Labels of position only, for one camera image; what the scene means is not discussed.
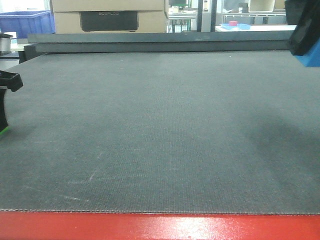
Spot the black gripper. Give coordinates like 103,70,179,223
0,70,24,132

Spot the blue tray with red block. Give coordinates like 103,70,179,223
220,20,251,30

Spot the cardboard box with black print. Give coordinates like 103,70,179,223
50,0,169,34

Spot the red conveyor frame edge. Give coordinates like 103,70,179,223
0,211,320,240

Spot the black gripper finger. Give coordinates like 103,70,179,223
288,0,320,56

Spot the dark conveyor belt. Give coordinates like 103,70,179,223
0,51,320,214

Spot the green block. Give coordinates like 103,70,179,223
0,126,10,138

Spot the blue plastic crate background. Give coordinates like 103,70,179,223
0,10,55,39

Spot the blue block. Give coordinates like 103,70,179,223
296,40,320,68

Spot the dark far conveyor rail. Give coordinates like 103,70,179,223
27,30,293,54

